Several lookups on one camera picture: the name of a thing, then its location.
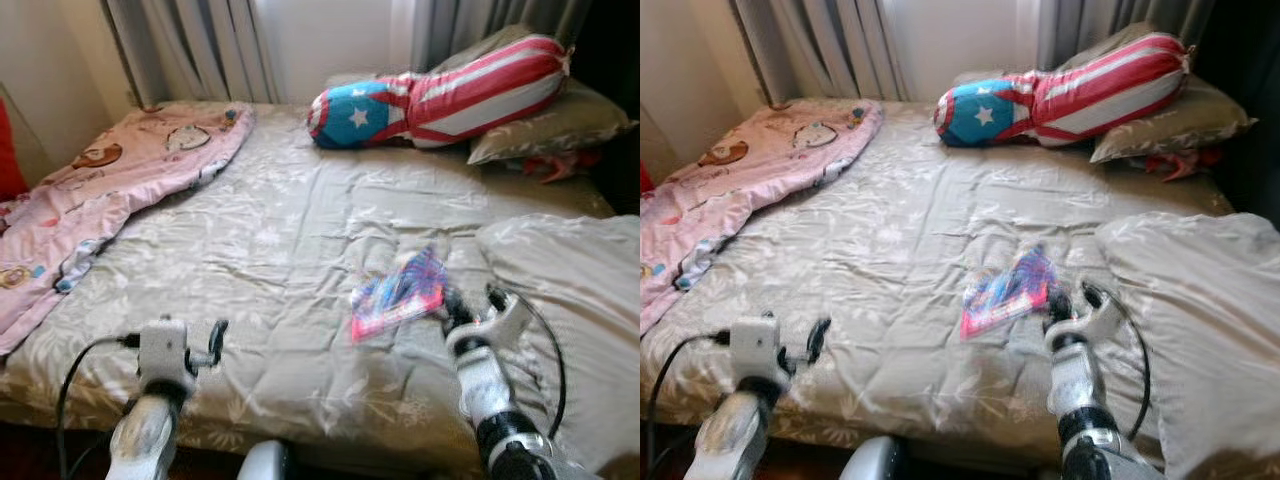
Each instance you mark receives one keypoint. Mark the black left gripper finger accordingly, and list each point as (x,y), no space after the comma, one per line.
(818,338)
(218,340)

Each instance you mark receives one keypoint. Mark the pink cartoon quilt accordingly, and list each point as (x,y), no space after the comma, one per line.
(100,200)
(730,200)

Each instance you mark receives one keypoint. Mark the colourful comic book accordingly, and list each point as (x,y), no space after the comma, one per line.
(400,295)
(1010,295)

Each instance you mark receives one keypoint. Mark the red folded mattress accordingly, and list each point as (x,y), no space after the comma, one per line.
(10,150)
(645,178)

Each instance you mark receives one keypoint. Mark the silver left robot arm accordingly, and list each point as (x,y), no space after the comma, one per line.
(730,440)
(145,440)

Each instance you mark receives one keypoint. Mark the Captain America bolster pillow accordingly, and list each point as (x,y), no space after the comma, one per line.
(450,95)
(1080,90)

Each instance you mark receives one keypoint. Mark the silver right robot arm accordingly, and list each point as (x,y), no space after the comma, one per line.
(1075,390)
(490,400)

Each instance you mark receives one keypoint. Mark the grey robot leg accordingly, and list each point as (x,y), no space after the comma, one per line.
(870,460)
(265,462)

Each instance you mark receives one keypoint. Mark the dark wardrobe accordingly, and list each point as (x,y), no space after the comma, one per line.
(1250,60)
(615,60)

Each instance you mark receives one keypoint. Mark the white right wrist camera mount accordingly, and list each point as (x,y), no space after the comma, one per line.
(490,325)
(1090,320)

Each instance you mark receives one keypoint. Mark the red cloth item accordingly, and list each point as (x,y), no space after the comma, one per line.
(560,165)
(1180,163)

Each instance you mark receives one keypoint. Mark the bed with grey floral sheet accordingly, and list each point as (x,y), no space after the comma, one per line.
(920,250)
(300,250)

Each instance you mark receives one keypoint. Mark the grey curtain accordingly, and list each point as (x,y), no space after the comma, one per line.
(1100,25)
(180,50)
(470,25)
(810,50)

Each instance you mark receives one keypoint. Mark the large grey floral pillow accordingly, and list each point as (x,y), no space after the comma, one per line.
(1200,320)

